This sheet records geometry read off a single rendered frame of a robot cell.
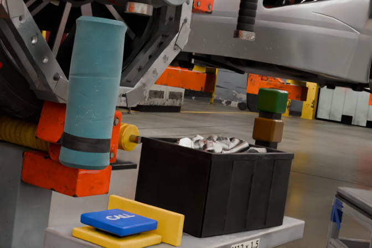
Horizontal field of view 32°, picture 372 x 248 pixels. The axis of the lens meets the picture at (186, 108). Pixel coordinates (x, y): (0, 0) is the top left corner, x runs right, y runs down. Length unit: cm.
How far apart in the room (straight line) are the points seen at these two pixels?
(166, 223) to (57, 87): 45
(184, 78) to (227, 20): 179
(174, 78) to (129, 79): 419
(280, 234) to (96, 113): 37
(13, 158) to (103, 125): 34
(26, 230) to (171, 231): 65
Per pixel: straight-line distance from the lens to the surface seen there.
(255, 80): 738
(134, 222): 80
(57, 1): 137
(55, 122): 126
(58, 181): 131
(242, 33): 130
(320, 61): 376
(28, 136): 140
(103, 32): 111
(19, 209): 141
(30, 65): 122
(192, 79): 549
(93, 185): 131
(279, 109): 110
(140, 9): 102
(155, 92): 959
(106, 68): 111
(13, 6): 112
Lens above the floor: 67
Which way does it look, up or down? 3 degrees down
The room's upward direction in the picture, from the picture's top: 8 degrees clockwise
